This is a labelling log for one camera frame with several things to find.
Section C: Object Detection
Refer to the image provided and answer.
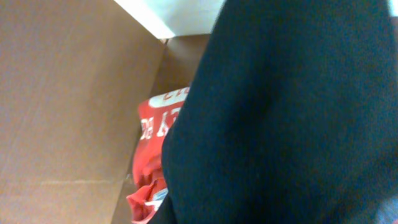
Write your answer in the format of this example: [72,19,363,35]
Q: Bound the red folded t-shirt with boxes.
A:
[126,87,189,224]

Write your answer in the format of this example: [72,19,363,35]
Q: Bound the black leggings with red waistband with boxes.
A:
[152,0,397,223]

